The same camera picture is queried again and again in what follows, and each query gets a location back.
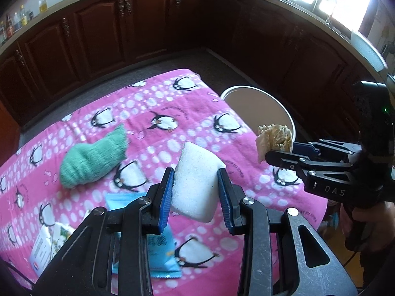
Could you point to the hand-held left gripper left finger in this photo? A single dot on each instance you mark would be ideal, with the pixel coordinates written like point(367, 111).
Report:
point(163, 203)

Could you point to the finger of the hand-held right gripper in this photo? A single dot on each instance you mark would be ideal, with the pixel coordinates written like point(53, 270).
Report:
point(284, 159)
point(327, 151)

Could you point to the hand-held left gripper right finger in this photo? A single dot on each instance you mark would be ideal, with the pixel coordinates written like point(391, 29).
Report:
point(225, 203)

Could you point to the beige paper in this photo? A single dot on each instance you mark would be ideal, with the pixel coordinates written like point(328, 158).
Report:
point(274, 137)

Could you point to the white sponge block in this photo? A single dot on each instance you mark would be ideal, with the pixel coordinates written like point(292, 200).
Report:
point(197, 178)

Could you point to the light blue snack packet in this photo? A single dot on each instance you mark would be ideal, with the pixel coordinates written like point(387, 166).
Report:
point(162, 259)

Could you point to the beige trash bin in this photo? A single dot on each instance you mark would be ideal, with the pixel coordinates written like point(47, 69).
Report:
point(256, 108)

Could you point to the white printed carton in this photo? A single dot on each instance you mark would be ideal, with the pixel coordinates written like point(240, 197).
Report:
point(43, 246)

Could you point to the person's right hand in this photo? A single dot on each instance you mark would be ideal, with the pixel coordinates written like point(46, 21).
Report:
point(382, 222)

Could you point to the green knitted cloth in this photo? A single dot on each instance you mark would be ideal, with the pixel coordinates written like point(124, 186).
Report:
point(92, 160)

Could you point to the pink penguin printed blanket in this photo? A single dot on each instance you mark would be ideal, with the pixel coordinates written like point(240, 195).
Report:
point(200, 111)

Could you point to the white ribbed basin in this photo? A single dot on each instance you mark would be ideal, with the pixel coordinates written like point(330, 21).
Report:
point(368, 51)

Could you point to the dark wooden base cabinets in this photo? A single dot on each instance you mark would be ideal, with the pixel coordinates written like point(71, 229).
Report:
point(101, 37)

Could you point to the clear bottle with yellow cap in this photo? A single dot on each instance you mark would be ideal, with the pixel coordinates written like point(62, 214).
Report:
point(23, 18)

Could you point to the yellow cooking oil bottle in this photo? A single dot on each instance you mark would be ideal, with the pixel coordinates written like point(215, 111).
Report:
point(43, 4)

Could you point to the small clear bottle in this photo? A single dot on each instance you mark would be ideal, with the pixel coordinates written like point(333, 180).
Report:
point(16, 23)

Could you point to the dark sauce bottle red label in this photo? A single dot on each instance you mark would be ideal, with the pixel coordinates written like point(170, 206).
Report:
point(9, 27)

